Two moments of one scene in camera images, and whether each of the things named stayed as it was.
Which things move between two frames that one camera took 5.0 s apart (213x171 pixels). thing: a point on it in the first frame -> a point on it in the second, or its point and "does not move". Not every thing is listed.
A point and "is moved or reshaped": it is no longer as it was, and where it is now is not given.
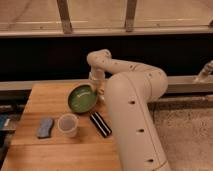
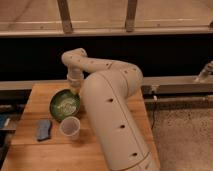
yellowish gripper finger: x=101 y=91 -> x=76 y=91
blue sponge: x=44 y=129 does not move
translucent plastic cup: x=68 y=125 does not move
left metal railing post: x=64 y=11 does not move
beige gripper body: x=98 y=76 -> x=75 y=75
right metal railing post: x=130 y=15 does not move
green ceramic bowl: x=82 y=99 is moved or reshaped
